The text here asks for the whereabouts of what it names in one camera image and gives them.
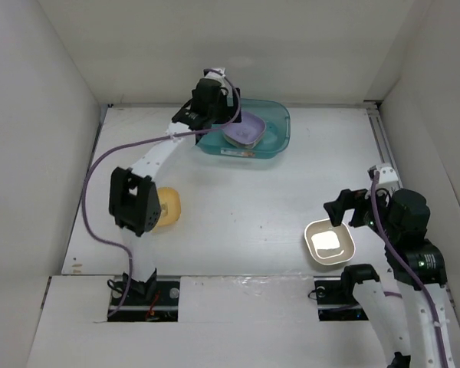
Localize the teal plastic bin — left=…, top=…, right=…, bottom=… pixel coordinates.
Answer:
left=196, top=99, right=291, bottom=159

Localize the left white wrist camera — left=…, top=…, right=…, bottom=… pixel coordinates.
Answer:
left=203, top=67, right=225, bottom=84

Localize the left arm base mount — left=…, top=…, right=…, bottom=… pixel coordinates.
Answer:
left=107, top=278, right=180, bottom=323

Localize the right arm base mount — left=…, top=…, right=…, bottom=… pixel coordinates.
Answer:
left=307, top=276, right=368, bottom=322

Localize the yellow plate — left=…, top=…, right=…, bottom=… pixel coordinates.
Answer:
left=156, top=187, right=182, bottom=228

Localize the beige plate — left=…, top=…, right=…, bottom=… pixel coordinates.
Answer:
left=304, top=219, right=356, bottom=266

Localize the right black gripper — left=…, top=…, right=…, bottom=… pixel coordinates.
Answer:
left=323, top=182, right=400, bottom=242

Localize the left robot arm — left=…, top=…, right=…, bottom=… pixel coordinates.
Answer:
left=108, top=69, right=242, bottom=304

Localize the dark purple plate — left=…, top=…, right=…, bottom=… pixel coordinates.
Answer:
left=222, top=111, right=267, bottom=149

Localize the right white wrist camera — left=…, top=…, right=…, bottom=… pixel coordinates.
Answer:
left=368, top=163, right=400, bottom=192

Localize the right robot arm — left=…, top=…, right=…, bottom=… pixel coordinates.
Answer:
left=324, top=189, right=455, bottom=367

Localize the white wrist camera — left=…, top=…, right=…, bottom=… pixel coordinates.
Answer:
left=203, top=67, right=225, bottom=84
left=368, top=163, right=400, bottom=192

